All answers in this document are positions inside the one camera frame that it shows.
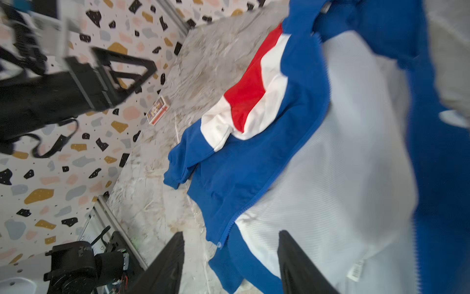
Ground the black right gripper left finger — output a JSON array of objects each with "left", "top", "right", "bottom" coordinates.
[{"left": 126, "top": 232, "right": 185, "bottom": 294}]

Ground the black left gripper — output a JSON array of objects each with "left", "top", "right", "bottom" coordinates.
[{"left": 1, "top": 47, "right": 157, "bottom": 142}]

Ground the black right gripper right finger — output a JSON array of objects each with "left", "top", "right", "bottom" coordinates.
[{"left": 277, "top": 230, "right": 339, "bottom": 294}]

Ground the blue red white jacket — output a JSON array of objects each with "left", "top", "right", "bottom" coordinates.
[{"left": 164, "top": 1, "right": 470, "bottom": 294}]

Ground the small playing card box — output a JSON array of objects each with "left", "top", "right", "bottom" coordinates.
[{"left": 146, "top": 96, "right": 170, "bottom": 126}]

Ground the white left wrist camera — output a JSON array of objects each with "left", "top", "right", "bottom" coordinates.
[{"left": 1, "top": 1, "right": 85, "bottom": 83}]

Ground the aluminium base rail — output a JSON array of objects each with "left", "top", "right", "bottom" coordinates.
[{"left": 77, "top": 198, "right": 148, "bottom": 270}]

